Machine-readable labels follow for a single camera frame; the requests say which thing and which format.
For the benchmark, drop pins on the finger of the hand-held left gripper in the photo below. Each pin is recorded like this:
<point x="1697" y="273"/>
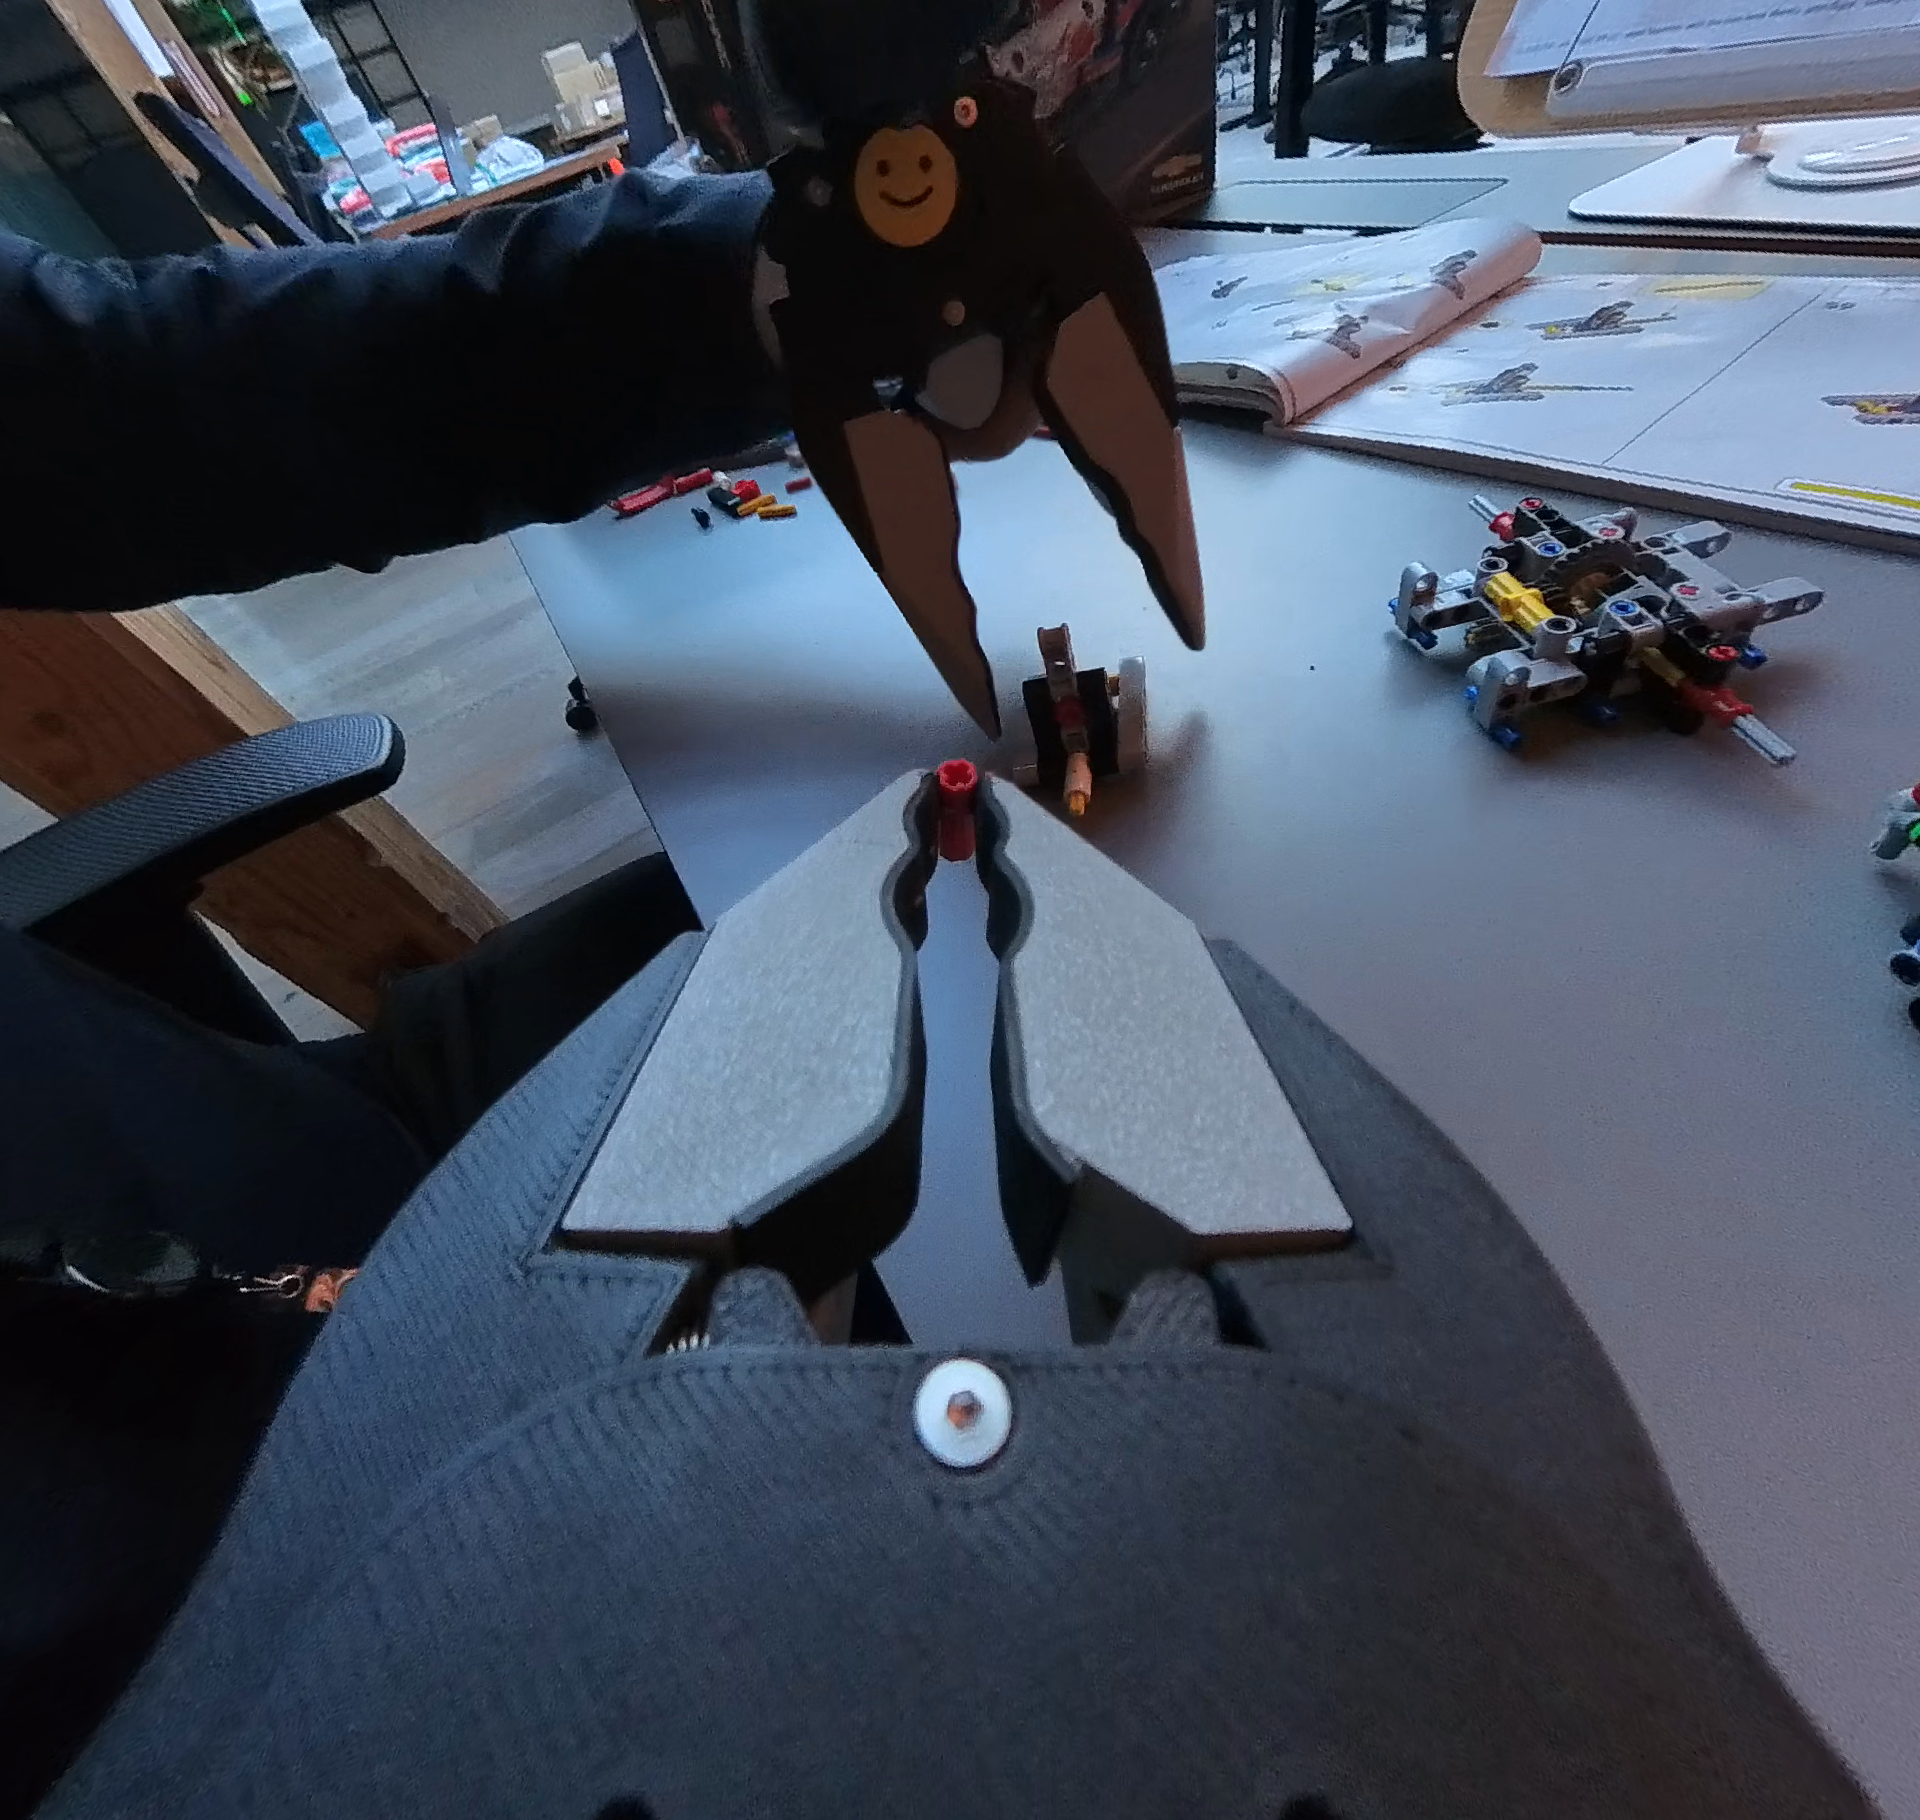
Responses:
<point x="1131" y="455"/>
<point x="919" y="560"/>

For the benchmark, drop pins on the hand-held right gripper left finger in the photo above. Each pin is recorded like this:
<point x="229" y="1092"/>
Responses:
<point x="766" y="1070"/>

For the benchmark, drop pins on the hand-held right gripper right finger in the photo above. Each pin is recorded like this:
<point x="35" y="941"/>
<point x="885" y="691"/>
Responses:
<point x="1156" y="1070"/>

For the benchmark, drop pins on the small black toy brick assembly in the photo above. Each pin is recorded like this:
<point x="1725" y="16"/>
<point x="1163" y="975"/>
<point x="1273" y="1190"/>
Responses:
<point x="1083" y="717"/>

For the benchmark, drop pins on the red toy pin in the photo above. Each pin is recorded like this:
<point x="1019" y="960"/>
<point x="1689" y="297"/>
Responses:
<point x="955" y="799"/>

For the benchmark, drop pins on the person's left forearm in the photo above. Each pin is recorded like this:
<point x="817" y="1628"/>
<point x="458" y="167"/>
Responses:
<point x="376" y="395"/>

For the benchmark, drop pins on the black toy set box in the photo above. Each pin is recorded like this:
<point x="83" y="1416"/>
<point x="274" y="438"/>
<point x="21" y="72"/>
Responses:
<point x="1108" y="35"/>

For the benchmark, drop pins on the heap of small toy bricks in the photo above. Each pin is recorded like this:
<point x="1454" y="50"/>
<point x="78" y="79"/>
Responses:
<point x="720" y="488"/>

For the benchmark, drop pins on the black background office chair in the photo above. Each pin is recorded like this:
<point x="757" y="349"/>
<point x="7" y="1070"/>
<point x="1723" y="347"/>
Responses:
<point x="1364" y="65"/>

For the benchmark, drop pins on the open instruction booklet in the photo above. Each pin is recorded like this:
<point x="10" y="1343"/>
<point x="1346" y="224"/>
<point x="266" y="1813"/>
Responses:
<point x="1574" y="351"/>

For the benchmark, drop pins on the cluttered background workbench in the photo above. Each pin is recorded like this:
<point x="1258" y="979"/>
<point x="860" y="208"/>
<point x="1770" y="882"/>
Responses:
<point x="451" y="156"/>

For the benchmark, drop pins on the large toy brick chassis model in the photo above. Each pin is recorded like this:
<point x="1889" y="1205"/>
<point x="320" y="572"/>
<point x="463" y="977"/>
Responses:
<point x="1612" y="627"/>

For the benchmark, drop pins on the wooden document stand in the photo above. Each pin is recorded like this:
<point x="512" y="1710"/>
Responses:
<point x="1498" y="65"/>

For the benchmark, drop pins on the black office chair armrest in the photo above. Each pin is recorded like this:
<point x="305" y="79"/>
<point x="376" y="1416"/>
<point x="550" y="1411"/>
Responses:
<point x="180" y="830"/>

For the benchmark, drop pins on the wooden desk leg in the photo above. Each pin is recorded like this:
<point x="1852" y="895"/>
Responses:
<point x="194" y="740"/>

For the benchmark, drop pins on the silver monitor stand base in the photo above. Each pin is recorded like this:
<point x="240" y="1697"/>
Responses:
<point x="1770" y="178"/>

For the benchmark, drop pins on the partial toy brick assembly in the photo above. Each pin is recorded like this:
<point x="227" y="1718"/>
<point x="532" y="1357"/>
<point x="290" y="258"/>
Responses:
<point x="1902" y="875"/>

